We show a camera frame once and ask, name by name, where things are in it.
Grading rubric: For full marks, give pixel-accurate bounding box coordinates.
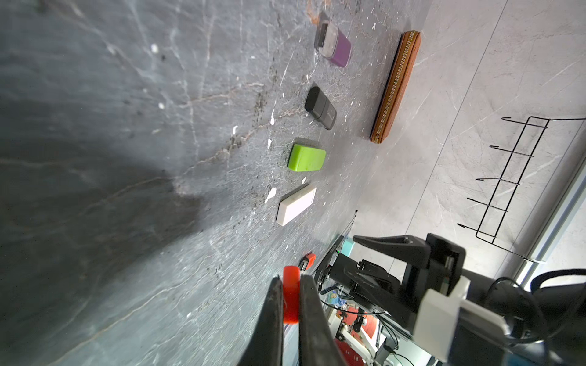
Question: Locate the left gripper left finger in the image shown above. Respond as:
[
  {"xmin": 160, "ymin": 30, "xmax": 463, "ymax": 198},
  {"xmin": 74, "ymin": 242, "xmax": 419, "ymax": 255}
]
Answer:
[{"xmin": 237, "ymin": 277, "xmax": 284, "ymax": 365}]

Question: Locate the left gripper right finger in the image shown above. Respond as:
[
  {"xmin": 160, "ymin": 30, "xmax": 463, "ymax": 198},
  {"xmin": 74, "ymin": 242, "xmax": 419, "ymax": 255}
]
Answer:
[{"xmin": 298, "ymin": 274, "xmax": 346, "ymax": 365}]

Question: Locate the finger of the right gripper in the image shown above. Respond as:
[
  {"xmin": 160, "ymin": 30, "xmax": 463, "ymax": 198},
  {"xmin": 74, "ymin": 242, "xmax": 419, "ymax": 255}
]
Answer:
[
  {"xmin": 329, "ymin": 254, "xmax": 412, "ymax": 316},
  {"xmin": 353, "ymin": 235, "xmax": 431, "ymax": 268}
]

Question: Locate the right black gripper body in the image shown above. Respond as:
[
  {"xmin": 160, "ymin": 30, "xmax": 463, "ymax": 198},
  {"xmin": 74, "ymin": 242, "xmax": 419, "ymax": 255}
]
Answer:
[{"xmin": 400, "ymin": 233, "xmax": 465, "ymax": 329}]

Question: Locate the red usb drive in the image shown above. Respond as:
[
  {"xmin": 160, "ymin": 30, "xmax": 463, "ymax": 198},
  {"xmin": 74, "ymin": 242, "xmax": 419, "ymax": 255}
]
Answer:
[{"xmin": 298, "ymin": 253, "xmax": 317, "ymax": 271}]

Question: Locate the red usb cap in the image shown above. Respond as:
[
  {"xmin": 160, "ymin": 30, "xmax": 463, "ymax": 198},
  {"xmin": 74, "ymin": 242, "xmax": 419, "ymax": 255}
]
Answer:
[{"xmin": 282, "ymin": 266, "xmax": 301, "ymax": 325}]

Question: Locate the white usb drive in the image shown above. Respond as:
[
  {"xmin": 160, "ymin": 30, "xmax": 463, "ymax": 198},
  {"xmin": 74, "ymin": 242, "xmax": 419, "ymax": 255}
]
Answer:
[{"xmin": 276, "ymin": 185, "xmax": 317, "ymax": 227}]

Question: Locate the green usb drive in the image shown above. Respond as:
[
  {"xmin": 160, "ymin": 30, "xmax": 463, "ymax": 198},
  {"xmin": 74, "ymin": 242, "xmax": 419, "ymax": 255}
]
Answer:
[{"xmin": 288, "ymin": 143, "xmax": 327, "ymax": 172}]

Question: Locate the black usb drive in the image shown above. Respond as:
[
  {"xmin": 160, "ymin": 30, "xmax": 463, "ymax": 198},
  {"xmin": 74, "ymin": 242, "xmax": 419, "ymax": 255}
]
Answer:
[{"xmin": 305, "ymin": 86, "xmax": 337, "ymax": 131}]

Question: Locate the purple usb drive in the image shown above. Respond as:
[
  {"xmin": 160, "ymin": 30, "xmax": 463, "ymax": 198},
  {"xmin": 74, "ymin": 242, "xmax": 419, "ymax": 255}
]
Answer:
[{"xmin": 314, "ymin": 20, "xmax": 352, "ymax": 68}]

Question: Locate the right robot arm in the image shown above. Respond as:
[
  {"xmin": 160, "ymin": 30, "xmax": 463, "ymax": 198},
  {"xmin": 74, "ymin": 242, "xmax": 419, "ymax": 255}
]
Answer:
[{"xmin": 315, "ymin": 233, "xmax": 585, "ymax": 365}]

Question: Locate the brown leather wallet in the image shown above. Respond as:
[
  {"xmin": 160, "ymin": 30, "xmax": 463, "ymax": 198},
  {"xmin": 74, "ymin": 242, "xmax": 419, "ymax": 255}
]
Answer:
[{"xmin": 369, "ymin": 30, "xmax": 421, "ymax": 144}]

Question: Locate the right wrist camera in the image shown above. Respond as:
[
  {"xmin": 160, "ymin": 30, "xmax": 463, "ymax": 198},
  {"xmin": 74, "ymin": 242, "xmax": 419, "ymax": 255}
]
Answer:
[{"xmin": 412, "ymin": 276, "xmax": 511, "ymax": 365}]

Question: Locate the black wire hook rack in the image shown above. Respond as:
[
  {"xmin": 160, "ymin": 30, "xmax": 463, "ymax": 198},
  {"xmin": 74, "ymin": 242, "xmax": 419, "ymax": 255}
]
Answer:
[{"xmin": 458, "ymin": 115, "xmax": 585, "ymax": 263}]

